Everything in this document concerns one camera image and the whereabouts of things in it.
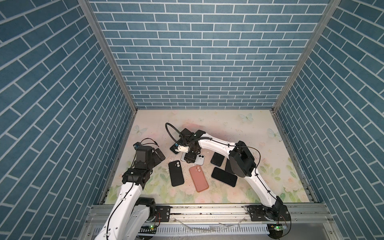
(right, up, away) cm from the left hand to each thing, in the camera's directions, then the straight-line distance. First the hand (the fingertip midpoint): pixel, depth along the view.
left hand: (156, 154), depth 81 cm
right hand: (+16, -3, +14) cm, 22 cm away
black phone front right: (+38, -14, +4) cm, 41 cm away
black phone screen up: (+8, +2, +7) cm, 11 cm away
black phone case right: (+36, +2, -24) cm, 44 cm away
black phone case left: (+10, -13, +6) cm, 17 cm away
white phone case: (+24, -6, +12) cm, 27 cm away
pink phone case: (+23, -15, +4) cm, 28 cm away
